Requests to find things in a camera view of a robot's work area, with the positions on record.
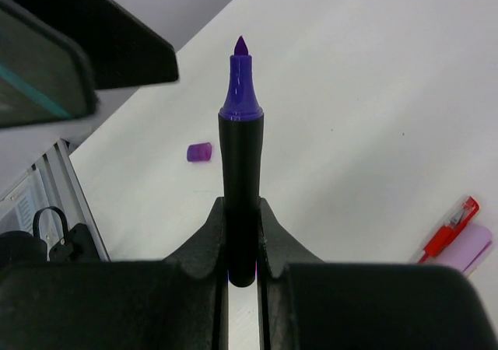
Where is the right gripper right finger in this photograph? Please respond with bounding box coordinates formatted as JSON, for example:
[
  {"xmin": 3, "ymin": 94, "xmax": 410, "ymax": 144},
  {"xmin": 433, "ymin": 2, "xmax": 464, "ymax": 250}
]
[{"xmin": 258, "ymin": 200, "xmax": 497, "ymax": 349}]

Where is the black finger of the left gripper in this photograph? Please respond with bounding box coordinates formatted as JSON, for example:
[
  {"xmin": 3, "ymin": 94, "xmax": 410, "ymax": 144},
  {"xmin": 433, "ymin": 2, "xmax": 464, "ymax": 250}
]
[{"xmin": 13, "ymin": 0, "xmax": 179, "ymax": 89}]

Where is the black purple-tip marker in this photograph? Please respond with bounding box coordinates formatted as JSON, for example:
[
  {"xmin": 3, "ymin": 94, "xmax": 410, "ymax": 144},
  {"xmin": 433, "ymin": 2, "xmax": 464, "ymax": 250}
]
[{"xmin": 218, "ymin": 37, "xmax": 264, "ymax": 287}]

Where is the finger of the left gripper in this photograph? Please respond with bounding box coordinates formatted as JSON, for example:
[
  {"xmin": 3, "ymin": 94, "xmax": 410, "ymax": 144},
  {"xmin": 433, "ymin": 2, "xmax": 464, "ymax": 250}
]
[{"xmin": 1, "ymin": 0, "xmax": 98, "ymax": 128}]

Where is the red gel pen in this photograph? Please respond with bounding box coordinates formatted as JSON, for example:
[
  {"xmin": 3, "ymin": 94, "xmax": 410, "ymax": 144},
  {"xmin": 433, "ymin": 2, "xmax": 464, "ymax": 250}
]
[{"xmin": 415, "ymin": 196, "xmax": 480, "ymax": 264}]

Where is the purple marker cap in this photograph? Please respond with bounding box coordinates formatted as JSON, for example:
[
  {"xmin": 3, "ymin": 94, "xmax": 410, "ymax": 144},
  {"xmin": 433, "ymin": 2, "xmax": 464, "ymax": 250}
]
[{"xmin": 186, "ymin": 142, "xmax": 212, "ymax": 163}]

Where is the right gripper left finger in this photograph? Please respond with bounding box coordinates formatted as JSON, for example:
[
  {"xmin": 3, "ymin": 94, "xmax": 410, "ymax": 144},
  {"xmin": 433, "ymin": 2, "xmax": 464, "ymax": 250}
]
[{"xmin": 1, "ymin": 198, "xmax": 227, "ymax": 349}]

